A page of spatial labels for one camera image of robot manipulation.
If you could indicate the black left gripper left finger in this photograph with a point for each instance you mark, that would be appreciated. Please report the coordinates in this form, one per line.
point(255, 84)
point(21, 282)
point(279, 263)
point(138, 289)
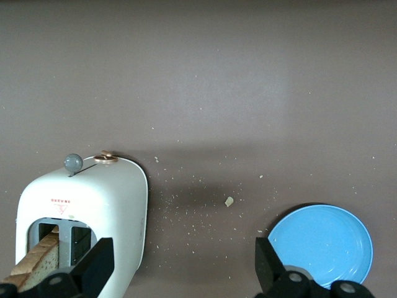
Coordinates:
point(90, 273)

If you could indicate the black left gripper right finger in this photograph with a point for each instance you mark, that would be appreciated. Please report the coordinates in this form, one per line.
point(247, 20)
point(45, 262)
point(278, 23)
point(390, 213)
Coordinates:
point(274, 282)

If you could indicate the brown bread slice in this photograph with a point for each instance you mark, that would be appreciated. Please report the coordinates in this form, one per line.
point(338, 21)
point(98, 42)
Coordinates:
point(34, 260)

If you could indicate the grey toaster lever knob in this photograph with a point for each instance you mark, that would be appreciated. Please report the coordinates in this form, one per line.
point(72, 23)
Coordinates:
point(73, 162)

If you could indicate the small bread crumb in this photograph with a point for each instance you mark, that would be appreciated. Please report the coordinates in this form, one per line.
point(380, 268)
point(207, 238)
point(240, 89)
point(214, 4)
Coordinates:
point(229, 201)

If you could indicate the blue plate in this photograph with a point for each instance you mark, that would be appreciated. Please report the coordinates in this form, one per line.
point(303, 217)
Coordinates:
point(325, 242)

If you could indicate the white toaster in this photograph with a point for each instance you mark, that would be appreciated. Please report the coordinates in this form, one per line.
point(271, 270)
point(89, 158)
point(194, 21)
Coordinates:
point(93, 192)

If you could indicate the bronze toaster dial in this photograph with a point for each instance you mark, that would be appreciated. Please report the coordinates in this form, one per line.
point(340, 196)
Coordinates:
point(105, 158)

